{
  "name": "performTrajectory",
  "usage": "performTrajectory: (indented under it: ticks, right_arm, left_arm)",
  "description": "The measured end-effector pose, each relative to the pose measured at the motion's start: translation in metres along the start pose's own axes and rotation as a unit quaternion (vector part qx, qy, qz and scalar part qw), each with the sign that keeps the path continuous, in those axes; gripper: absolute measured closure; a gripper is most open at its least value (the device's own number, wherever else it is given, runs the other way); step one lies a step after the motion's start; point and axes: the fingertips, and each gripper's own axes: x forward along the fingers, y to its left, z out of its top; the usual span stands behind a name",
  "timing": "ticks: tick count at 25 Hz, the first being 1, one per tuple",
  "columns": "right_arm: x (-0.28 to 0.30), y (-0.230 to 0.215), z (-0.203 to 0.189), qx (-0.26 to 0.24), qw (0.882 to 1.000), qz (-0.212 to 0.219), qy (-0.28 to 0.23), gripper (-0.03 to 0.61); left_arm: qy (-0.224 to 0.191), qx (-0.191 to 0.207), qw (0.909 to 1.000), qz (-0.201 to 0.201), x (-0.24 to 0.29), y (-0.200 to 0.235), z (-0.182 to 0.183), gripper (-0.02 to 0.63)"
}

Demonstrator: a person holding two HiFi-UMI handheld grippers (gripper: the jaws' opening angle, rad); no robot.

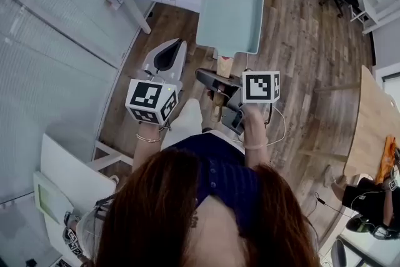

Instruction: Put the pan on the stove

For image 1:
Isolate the person's left forearm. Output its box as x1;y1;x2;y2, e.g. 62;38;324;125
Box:
132;123;164;173

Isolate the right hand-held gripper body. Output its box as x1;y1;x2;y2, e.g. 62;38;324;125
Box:
221;70;281;136

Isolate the grey chair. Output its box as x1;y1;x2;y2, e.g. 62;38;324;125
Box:
330;238;348;267

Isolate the orange cloth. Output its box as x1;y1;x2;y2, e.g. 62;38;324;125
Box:
376;135;400;185

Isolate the navy knit top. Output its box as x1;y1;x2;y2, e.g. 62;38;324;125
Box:
161;131;262;231

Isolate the wooden table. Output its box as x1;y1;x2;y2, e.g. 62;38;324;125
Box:
298;64;400;181

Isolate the black floor cable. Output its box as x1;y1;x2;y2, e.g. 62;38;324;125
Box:
313;191;345;214

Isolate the gold bracelet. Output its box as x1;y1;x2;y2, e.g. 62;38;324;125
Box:
135;133;162;143

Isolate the white framed tray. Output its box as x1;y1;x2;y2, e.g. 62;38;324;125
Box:
32;171;76;225

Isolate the light blue square pan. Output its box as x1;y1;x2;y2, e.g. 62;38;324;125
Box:
195;0;265;123

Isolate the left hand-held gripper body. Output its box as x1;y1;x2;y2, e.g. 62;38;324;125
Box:
125;64;184;127

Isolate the white side table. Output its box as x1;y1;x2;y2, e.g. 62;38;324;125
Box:
32;133;134;263

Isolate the white trouser leg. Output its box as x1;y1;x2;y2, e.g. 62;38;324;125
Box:
161;98;204;151

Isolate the white shelf unit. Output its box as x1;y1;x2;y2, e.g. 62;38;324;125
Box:
349;0;400;36

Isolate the pale bangle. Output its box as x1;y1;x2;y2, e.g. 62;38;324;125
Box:
243;141;269;150

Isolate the person's right forearm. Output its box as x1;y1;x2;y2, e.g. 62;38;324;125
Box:
241;104;271;168

